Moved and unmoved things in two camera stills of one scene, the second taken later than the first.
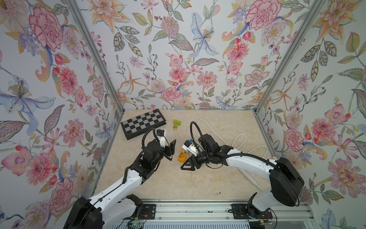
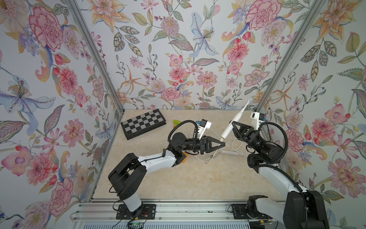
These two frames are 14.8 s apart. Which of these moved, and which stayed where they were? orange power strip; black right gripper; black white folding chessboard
Moved: black right gripper
Stayed: black white folding chessboard; orange power strip
